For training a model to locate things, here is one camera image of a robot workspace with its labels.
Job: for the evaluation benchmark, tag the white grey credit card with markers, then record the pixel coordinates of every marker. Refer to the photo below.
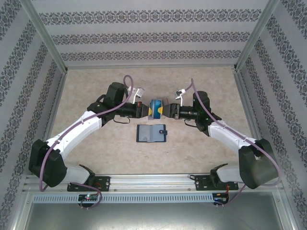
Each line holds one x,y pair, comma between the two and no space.
145,133

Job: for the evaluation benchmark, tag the navy blue card holder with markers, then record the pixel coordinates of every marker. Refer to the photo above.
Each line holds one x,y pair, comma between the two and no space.
158,134

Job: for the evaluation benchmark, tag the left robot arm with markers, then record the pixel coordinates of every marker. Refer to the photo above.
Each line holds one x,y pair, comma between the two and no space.
79,124

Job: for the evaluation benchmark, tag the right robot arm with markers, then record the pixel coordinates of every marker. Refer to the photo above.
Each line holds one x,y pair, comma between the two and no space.
227,134

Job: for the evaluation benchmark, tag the blue credit card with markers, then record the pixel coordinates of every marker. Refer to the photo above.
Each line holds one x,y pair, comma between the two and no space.
156,107

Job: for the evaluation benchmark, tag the small black circuit board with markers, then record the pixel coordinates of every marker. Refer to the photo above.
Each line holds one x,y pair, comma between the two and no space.
221,198
88,197

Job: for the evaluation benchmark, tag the grey metal panel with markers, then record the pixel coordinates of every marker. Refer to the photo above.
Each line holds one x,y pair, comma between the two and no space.
153,218

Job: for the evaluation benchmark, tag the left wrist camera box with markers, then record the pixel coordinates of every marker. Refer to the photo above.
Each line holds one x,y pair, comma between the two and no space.
138,92

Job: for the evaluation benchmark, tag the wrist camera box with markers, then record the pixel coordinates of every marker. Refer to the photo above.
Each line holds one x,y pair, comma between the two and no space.
138,92
178,94

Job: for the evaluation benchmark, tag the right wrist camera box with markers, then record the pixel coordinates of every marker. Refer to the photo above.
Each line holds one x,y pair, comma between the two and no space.
178,94

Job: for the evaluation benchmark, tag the aluminium side rail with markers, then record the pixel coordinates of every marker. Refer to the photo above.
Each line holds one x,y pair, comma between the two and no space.
60,92
242,92

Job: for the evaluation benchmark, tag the aluminium frame bar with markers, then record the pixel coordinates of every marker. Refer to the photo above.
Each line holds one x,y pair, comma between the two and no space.
151,66

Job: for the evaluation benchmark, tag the aluminium mounting rail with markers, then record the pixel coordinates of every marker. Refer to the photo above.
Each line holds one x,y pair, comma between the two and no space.
153,182

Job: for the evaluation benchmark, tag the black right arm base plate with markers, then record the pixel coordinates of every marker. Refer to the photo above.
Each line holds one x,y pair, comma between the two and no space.
202,183

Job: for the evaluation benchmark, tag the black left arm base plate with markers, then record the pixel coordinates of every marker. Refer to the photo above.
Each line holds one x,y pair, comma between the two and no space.
105,183

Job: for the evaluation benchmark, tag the aluminium frame post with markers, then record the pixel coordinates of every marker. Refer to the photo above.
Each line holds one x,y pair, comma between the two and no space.
257,36
45,36

